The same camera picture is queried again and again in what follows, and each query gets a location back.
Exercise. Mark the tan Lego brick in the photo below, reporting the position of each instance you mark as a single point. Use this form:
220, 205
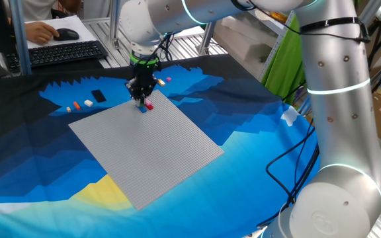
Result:
68, 109

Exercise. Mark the aluminium frame post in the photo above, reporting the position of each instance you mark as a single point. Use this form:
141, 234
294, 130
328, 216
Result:
114, 23

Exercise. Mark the yellow Lego brick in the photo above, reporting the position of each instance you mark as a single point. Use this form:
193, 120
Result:
161, 82

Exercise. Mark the blue grey frame post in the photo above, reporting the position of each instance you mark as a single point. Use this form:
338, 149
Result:
20, 36

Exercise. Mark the white paper sheet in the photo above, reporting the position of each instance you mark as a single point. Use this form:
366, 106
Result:
81, 33

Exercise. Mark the white Lego brick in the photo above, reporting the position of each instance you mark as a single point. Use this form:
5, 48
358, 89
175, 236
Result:
88, 103

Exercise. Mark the orange Lego brick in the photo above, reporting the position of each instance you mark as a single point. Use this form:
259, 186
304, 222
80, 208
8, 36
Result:
76, 105

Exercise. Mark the black computer keyboard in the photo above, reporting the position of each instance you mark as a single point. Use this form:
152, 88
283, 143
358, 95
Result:
58, 53

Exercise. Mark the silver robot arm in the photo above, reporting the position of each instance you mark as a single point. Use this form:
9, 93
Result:
336, 99

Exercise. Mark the person's white shirt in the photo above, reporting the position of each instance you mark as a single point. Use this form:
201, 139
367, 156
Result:
38, 8

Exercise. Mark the blue mountain print tablecloth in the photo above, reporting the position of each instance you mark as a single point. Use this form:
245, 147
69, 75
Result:
227, 182

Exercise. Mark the black computer mouse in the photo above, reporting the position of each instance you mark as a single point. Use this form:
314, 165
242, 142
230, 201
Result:
65, 34

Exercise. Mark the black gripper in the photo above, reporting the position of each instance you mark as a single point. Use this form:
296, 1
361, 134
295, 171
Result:
142, 82

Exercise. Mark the grey Lego baseplate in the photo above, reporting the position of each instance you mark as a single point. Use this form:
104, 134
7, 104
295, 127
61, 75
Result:
147, 155

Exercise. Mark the black Lego plate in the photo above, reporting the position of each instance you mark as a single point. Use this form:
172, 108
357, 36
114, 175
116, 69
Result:
98, 96

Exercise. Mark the blue Lego brick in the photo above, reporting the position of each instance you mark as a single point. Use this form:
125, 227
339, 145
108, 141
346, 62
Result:
142, 109

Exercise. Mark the light pink Lego brick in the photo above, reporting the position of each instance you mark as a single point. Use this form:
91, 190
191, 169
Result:
148, 103

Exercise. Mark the person's bare hand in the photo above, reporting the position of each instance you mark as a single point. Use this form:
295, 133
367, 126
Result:
40, 31

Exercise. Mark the yellow tape roll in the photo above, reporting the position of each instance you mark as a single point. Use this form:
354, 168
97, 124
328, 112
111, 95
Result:
279, 16

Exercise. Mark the white foam block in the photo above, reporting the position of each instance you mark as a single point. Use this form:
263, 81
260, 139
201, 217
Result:
243, 46

